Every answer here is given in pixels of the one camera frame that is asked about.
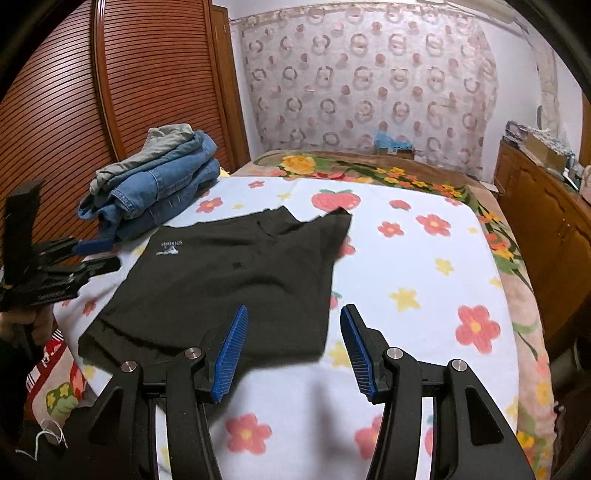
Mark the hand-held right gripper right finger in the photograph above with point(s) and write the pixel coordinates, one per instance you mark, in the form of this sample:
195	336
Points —
358	355

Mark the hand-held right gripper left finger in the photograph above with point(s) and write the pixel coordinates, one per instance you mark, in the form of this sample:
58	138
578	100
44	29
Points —
228	355

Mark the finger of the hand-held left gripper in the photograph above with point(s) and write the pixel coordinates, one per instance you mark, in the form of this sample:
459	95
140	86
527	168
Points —
99	266
92	247

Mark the black pants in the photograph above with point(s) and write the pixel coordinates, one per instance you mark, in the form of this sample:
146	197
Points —
221	277

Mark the grey-green folded pants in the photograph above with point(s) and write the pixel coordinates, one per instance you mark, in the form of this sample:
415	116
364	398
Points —
138	161

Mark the person's left hand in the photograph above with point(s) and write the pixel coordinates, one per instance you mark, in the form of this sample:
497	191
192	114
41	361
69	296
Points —
39	323

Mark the blue denim folded jeans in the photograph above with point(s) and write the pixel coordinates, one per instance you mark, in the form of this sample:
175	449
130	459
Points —
138	207

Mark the white floral blanket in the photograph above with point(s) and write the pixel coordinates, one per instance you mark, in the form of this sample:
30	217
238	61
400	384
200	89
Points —
415	286

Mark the red patterned cloth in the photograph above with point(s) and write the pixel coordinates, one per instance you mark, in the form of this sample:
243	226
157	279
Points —
51	360

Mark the light blue folded jeans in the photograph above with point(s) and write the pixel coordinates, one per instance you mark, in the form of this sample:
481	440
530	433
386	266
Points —
189	157

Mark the wooden slatted wardrobe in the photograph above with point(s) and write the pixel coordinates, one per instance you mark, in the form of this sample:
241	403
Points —
60	115

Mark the brown floral blanket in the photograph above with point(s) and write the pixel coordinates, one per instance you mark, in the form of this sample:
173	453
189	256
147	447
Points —
512	277

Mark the blue plastic bag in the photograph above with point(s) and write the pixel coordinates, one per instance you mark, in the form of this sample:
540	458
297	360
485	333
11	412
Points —
390	140

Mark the wooden cabinet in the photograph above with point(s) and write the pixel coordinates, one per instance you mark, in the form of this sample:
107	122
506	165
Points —
549	221

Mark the circle patterned curtain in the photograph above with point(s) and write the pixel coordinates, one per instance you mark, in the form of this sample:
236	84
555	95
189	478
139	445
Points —
369	74

